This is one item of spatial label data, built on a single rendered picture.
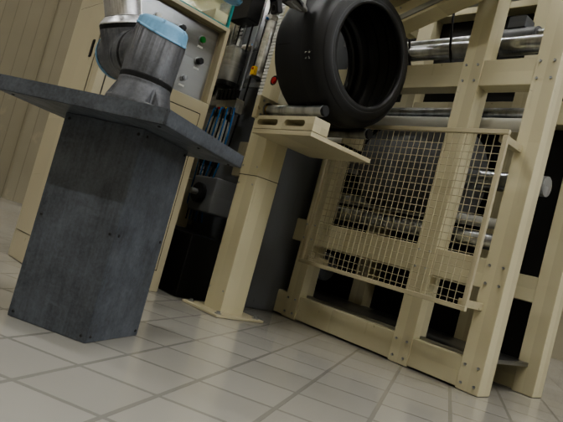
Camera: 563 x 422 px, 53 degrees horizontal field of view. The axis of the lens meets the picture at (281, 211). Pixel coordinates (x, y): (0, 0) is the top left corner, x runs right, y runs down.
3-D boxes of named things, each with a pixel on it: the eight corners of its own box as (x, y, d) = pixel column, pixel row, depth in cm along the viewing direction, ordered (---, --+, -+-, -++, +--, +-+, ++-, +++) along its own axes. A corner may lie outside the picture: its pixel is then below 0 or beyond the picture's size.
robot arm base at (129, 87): (155, 113, 150) (167, 77, 150) (90, 94, 152) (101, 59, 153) (177, 130, 169) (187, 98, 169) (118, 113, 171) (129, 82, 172)
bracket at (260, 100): (250, 116, 241) (256, 94, 242) (313, 145, 268) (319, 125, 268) (255, 116, 239) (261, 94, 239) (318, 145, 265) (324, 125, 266)
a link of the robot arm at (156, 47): (135, 68, 150) (155, 6, 151) (108, 69, 163) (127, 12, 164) (183, 90, 160) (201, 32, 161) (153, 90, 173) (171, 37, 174)
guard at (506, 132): (297, 261, 275) (334, 123, 278) (300, 261, 276) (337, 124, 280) (463, 311, 208) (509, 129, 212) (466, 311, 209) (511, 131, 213)
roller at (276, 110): (269, 103, 244) (273, 112, 246) (262, 107, 241) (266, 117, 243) (327, 103, 218) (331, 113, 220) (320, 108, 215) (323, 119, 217)
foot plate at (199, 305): (181, 301, 254) (183, 295, 254) (227, 307, 272) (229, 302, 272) (215, 317, 234) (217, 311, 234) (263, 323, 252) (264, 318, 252)
